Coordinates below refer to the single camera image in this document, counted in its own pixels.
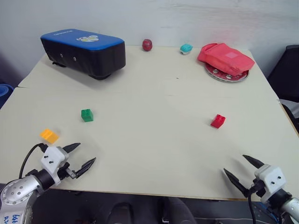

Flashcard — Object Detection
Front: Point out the green toy brick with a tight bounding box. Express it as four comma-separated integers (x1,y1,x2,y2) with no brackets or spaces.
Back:
80,109,94,122

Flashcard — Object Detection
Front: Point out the blue rolled mat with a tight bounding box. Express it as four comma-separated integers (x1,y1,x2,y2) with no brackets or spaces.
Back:
0,84,15,110

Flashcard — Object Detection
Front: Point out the round silver metal plate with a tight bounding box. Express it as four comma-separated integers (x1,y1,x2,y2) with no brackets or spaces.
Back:
205,63,249,83

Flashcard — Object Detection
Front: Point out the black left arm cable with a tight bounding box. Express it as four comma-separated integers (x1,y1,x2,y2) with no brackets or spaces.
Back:
18,143,49,179

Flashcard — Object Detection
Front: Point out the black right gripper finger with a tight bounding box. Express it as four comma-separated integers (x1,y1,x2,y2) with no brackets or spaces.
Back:
242,154,266,170
223,168,250,200

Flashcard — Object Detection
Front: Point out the dark red ball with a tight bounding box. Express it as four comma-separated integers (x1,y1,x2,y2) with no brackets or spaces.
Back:
142,39,154,52

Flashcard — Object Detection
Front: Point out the red toy brick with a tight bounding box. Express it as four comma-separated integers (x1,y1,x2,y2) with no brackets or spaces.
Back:
210,114,227,129

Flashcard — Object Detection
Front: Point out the black chair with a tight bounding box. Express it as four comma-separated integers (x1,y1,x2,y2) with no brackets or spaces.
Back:
266,44,299,103

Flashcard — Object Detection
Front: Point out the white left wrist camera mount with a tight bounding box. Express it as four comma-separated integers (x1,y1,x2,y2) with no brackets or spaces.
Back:
41,146,69,187

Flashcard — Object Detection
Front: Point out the teal and white small toy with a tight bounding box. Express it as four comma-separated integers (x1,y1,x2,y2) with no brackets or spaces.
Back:
179,43,193,56

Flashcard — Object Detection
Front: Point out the blue and black padded box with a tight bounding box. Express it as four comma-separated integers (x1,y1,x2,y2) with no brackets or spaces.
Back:
40,28,127,81

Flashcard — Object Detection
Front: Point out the red fabric pouch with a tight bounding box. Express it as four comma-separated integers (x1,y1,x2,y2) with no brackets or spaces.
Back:
197,42,256,76

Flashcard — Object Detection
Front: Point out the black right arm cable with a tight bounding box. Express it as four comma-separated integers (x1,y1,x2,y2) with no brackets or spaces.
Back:
247,178,262,224

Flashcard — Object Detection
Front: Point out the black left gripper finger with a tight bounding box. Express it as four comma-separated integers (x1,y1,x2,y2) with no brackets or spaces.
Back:
74,157,97,180
62,142,81,154

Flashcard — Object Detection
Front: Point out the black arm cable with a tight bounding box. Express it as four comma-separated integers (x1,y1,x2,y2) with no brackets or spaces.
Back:
247,178,262,224
18,143,49,179

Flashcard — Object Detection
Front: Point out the orange toy brick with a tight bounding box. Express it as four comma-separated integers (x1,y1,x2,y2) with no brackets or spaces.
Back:
39,128,60,144

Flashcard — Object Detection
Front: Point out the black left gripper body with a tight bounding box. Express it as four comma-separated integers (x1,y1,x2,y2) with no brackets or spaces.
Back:
56,152,78,182

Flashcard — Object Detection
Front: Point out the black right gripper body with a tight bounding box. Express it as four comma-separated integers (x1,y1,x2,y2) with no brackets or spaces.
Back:
248,177,267,198

